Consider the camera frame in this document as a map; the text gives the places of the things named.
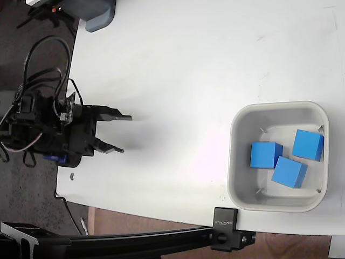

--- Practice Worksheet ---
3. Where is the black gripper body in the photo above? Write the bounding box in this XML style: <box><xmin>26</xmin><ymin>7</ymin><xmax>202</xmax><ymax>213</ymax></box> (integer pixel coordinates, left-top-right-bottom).
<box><xmin>66</xmin><ymin>103</ymin><xmax>99</xmax><ymax>158</ymax></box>

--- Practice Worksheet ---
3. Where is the blue cube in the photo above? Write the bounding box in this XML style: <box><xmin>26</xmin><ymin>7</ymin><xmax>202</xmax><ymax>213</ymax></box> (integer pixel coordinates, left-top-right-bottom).
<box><xmin>250</xmin><ymin>142</ymin><xmax>284</xmax><ymax>169</ymax></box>
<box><xmin>292</xmin><ymin>129</ymin><xmax>325</xmax><ymax>162</ymax></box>
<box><xmin>271</xmin><ymin>155</ymin><xmax>309</xmax><ymax>189</ymax></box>

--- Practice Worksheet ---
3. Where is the black six-joint robot arm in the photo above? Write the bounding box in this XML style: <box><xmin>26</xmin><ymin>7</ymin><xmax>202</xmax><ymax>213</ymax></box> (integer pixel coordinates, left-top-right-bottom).
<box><xmin>0</xmin><ymin>88</ymin><xmax>81</xmax><ymax>168</ymax></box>

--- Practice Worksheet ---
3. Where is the white square bin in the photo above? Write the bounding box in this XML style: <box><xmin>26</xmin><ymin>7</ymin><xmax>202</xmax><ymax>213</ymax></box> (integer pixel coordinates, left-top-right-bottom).
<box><xmin>227</xmin><ymin>101</ymin><xmax>330</xmax><ymax>213</ymax></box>

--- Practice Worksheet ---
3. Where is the brown wooden board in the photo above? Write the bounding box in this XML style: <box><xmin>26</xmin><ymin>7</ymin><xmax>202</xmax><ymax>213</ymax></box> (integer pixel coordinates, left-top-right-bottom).
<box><xmin>88</xmin><ymin>206</ymin><xmax>331</xmax><ymax>259</ymax></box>

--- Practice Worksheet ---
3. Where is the gray monitor stand base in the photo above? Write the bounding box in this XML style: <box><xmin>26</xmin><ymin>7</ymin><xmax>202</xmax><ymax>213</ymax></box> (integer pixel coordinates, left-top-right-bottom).
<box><xmin>58</xmin><ymin>0</ymin><xmax>117</xmax><ymax>33</ymax></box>

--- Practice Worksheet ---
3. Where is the black tripod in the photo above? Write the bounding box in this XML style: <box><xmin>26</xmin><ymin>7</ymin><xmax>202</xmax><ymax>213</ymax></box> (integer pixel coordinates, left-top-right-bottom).
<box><xmin>16</xmin><ymin>4</ymin><xmax>79</xmax><ymax>36</ymax></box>

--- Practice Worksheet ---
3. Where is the black table clamp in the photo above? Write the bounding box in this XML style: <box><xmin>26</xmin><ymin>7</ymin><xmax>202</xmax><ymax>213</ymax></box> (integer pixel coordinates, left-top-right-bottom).
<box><xmin>210</xmin><ymin>207</ymin><xmax>256</xmax><ymax>252</ymax></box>

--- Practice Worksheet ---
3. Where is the white panel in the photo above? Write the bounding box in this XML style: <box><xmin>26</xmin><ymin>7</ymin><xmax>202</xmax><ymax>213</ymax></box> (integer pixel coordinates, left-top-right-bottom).
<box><xmin>328</xmin><ymin>235</ymin><xmax>345</xmax><ymax>259</ymax></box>

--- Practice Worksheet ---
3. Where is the thin black floor cable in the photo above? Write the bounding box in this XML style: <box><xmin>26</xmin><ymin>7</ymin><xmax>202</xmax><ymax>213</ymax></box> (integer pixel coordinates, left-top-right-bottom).
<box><xmin>53</xmin><ymin>191</ymin><xmax>83</xmax><ymax>236</ymax></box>

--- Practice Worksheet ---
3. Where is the black aluminium rail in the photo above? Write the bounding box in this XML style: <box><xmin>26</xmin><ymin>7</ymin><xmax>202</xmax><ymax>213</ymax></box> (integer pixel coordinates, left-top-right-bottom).
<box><xmin>0</xmin><ymin>221</ymin><xmax>216</xmax><ymax>259</ymax></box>

